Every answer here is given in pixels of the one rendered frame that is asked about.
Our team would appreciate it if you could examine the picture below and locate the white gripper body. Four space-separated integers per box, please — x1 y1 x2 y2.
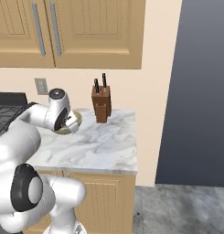
66 111 81 134

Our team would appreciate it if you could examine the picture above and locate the olive green bowl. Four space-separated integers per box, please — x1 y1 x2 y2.
54 111 84 136

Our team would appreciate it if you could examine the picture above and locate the brown wooden knife block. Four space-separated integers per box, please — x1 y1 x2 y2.
91 85 112 124

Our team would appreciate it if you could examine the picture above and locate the black hob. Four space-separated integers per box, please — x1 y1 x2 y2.
0 92 37 142

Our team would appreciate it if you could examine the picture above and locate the black handled knife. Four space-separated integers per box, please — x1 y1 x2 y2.
101 72 108 92
93 78 101 94

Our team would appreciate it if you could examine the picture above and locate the grey wall socket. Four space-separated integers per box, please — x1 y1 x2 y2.
34 78 49 96

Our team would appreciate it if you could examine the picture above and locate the wooden wall cupboard door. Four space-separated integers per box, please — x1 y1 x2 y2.
0 0 56 69
44 0 146 70

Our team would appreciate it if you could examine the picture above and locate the grey cupboard handle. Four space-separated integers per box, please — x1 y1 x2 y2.
31 1 47 58
48 1 63 58

